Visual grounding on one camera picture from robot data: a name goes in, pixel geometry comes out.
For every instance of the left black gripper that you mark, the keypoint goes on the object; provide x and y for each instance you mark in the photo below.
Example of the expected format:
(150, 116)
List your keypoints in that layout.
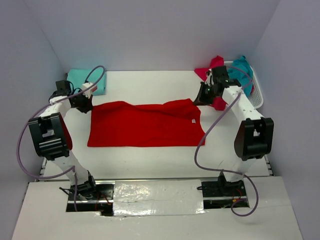
(88, 106)

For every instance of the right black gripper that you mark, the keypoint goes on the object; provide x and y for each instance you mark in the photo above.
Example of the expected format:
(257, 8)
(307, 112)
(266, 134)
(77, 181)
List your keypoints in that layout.
(201, 100)

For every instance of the red t shirt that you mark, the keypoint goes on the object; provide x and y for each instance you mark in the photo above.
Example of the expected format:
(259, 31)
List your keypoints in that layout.
(120, 124)

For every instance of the mint green t shirt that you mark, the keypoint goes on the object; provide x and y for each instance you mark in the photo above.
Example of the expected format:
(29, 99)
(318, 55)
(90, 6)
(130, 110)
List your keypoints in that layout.
(77, 78)

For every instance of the teal blue t shirt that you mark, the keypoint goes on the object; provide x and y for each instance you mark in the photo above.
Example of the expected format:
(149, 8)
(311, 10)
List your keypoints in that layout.
(241, 70)

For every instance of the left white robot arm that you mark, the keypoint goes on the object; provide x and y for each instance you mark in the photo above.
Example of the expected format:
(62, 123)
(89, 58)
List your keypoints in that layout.
(53, 141)

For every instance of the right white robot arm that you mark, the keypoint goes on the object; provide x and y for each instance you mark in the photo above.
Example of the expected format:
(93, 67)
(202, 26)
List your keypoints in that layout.
(255, 133)

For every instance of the magenta pink t shirt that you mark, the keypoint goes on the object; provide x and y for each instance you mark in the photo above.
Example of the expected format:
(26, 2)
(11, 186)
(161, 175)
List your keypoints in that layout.
(218, 103)

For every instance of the white plastic basket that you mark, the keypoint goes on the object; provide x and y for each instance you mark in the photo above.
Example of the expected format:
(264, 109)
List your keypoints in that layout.
(256, 96)

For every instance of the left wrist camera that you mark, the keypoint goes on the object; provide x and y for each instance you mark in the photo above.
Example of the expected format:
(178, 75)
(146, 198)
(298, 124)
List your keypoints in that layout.
(63, 88)

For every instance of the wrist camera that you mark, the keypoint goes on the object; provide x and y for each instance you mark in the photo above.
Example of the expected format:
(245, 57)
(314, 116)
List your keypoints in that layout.
(219, 72)
(63, 88)

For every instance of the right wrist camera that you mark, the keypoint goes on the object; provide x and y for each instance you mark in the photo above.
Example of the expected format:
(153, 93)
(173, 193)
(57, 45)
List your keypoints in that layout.
(219, 72)

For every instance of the aluminium rail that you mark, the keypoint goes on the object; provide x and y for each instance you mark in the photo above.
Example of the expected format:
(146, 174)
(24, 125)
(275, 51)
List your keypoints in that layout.
(158, 179)

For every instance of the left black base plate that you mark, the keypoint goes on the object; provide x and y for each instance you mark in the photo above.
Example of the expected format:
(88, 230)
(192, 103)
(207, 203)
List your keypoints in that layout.
(101, 189)

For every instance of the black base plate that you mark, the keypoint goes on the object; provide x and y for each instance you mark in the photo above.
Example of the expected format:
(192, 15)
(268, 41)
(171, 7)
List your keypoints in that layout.
(101, 189)
(222, 189)

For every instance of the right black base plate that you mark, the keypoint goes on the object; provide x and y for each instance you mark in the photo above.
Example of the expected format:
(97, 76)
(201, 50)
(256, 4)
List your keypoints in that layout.
(222, 189)

